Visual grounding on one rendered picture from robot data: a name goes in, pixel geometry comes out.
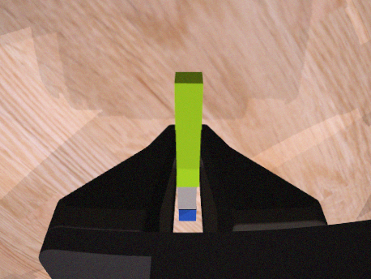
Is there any lime green rod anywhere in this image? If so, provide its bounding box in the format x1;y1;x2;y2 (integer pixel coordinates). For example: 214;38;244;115
174;72;203;187

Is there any small blue block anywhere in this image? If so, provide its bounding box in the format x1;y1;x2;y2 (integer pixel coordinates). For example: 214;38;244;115
178;207;197;221

